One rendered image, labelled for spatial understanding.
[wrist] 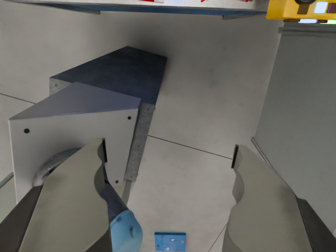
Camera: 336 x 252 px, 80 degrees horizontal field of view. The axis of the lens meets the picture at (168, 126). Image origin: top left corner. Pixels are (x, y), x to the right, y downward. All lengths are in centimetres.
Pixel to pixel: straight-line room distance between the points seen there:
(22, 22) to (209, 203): 221
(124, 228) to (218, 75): 139
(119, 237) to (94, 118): 24
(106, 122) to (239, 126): 145
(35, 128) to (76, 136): 8
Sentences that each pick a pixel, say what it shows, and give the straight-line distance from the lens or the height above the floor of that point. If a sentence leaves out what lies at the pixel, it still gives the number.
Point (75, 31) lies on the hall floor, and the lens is 170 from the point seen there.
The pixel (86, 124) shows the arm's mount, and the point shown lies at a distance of 46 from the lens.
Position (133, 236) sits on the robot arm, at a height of 133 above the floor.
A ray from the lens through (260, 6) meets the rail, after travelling 73.
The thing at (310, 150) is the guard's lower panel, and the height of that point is 67.
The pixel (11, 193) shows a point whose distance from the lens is 231.
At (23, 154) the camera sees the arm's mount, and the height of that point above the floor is 124.
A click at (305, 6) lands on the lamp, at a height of 108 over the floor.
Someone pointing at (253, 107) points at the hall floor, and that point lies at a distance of 177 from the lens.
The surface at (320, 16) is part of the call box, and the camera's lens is 55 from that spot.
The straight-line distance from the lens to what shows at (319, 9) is 54.
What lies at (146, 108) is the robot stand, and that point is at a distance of 59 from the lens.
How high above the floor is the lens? 154
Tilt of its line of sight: 64 degrees down
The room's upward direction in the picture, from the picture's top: 176 degrees counter-clockwise
